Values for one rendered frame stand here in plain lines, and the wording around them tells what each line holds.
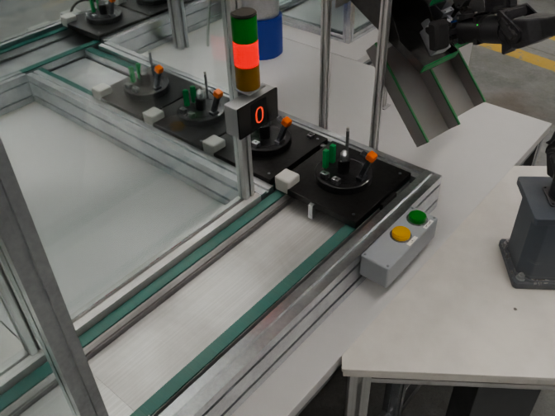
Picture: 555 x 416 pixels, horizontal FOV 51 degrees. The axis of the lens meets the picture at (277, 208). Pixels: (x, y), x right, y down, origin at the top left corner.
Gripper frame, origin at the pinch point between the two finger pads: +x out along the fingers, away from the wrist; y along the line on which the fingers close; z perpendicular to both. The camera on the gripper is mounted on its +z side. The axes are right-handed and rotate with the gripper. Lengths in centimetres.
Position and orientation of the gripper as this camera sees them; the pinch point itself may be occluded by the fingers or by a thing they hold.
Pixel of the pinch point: (444, 28)
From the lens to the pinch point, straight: 144.3
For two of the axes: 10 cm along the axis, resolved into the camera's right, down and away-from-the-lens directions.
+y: -8.4, 3.2, -4.4
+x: -5.3, -2.7, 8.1
